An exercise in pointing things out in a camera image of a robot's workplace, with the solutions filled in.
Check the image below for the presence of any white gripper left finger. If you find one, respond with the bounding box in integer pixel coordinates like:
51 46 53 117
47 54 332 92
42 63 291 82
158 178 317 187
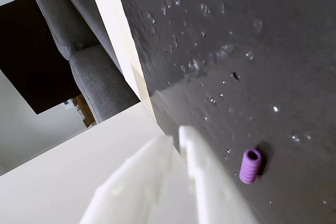
78 135 201 224

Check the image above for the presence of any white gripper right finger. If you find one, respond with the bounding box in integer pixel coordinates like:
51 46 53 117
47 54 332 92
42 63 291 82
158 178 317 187
178 125 260 224

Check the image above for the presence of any purple ribbed pen grip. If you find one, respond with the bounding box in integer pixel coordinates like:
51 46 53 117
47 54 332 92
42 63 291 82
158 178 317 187
238 148 263 184

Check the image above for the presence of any brown cardboard box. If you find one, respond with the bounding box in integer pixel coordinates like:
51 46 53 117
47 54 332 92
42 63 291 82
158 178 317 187
72 93 97 129

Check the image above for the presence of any grey fabric sofa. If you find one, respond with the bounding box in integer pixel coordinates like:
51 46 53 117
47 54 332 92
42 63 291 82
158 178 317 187
34 0 141 124

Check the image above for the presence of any black table mat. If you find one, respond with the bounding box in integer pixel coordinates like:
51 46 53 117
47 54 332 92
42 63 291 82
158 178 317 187
111 0 336 224

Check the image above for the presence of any black flat panel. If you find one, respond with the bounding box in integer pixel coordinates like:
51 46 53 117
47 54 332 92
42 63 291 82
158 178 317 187
0 0 82 116

